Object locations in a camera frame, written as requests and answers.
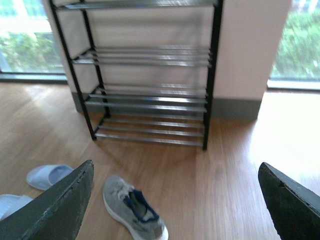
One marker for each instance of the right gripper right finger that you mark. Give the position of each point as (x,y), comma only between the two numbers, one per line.
(294,209)

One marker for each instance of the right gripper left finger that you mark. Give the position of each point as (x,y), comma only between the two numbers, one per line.
(57,213)

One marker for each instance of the grey sneaker with navy lining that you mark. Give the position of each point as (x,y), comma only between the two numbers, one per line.
(128,206)

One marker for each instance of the light blue slipper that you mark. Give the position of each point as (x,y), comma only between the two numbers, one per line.
(10,203)
(45,176)

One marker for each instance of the black metal shoe rack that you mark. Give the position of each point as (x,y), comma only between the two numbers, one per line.
(142,70)

